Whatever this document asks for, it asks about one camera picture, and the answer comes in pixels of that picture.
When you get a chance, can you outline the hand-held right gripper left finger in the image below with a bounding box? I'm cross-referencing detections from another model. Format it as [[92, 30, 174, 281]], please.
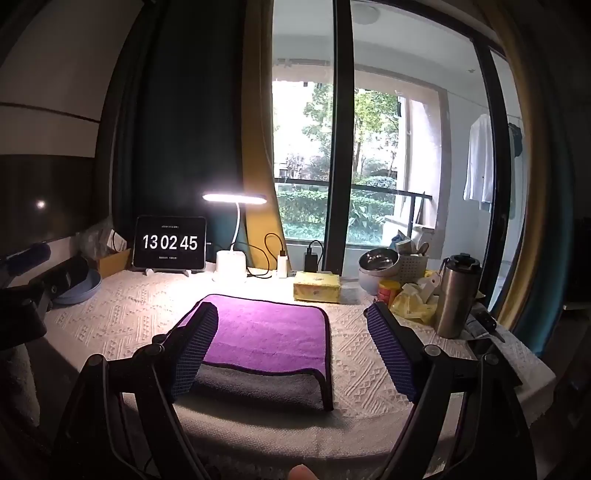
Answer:
[[60, 302, 220, 480]]

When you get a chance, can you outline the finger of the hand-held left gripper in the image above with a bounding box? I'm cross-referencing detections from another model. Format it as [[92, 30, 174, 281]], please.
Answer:
[[6, 243, 52, 274], [28, 257, 89, 302]]

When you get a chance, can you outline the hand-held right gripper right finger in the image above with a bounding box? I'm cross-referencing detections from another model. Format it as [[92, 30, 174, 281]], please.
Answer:
[[366, 302, 539, 480]]

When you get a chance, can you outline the purple and grey towel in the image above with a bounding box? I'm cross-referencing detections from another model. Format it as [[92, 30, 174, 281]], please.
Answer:
[[173, 294, 334, 412]]

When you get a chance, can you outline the blue bowl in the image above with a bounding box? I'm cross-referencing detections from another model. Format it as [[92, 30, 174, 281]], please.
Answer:
[[52, 269, 103, 306]]

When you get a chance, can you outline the white textured tablecloth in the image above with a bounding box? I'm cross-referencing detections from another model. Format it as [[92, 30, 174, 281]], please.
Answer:
[[44, 263, 557, 462]]

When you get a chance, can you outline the yellow plastic bag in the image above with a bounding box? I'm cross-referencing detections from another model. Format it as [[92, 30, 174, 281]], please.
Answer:
[[390, 283, 439, 325]]

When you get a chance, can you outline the clear plastic bag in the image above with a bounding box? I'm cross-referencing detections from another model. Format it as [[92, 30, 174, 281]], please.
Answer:
[[76, 225, 128, 259]]

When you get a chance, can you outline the cardboard box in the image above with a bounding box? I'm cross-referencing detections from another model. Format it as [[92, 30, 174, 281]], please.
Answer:
[[95, 247, 132, 278]]

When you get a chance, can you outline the yellow can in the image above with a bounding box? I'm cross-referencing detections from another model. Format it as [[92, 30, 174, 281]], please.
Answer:
[[379, 279, 402, 308]]

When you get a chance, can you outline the black television screen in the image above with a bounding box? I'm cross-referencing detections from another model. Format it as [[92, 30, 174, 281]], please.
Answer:
[[0, 154, 114, 260]]

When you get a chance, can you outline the white pot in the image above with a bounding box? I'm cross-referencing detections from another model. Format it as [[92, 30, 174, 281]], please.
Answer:
[[359, 267, 400, 296]]

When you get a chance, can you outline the white paper tag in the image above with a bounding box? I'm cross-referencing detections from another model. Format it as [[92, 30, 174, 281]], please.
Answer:
[[418, 271, 445, 302]]

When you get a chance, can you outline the white tablet stand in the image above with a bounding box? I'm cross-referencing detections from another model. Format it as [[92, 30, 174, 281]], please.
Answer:
[[142, 265, 193, 278]]

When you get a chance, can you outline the steel tumbler with black lid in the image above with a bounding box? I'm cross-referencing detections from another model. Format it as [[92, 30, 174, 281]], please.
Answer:
[[434, 253, 481, 339]]

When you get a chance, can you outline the white plastic basket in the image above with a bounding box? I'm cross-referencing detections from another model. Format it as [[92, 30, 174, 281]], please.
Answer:
[[397, 253, 430, 285]]

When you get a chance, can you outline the white desk lamp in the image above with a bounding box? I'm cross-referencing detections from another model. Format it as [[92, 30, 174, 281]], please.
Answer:
[[202, 191, 269, 282]]

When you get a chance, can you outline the metal bowl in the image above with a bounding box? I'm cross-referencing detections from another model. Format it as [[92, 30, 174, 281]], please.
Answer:
[[359, 249, 400, 273]]

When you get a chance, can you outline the yellow tissue pack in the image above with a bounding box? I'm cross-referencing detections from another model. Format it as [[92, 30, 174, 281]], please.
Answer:
[[293, 271, 343, 304]]

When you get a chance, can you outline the tablet with clock display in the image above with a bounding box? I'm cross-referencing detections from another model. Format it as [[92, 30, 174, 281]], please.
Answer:
[[133, 215, 207, 271]]

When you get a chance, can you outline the black power bank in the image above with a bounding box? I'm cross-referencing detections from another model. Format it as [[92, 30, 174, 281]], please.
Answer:
[[303, 240, 327, 273]]

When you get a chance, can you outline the balcony railing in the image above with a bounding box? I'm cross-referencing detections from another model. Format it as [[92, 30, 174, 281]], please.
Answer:
[[274, 176, 435, 241]]

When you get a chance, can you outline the dark green curtain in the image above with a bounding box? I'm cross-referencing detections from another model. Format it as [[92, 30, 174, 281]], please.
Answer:
[[95, 0, 251, 278]]

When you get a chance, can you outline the yellow and teal curtain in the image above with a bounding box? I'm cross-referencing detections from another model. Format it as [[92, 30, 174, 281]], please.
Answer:
[[478, 0, 591, 358]]

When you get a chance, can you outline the white hanging shirt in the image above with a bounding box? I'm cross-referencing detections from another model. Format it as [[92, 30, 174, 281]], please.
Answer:
[[463, 113, 496, 213]]

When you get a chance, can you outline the black handled tool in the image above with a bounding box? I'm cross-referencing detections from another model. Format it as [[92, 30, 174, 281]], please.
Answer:
[[468, 309, 507, 343]]

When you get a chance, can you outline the black charging cable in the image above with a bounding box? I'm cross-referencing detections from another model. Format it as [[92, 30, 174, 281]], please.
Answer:
[[248, 233, 285, 278]]

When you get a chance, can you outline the black window frame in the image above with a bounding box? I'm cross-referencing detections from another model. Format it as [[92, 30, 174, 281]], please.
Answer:
[[323, 0, 525, 319]]

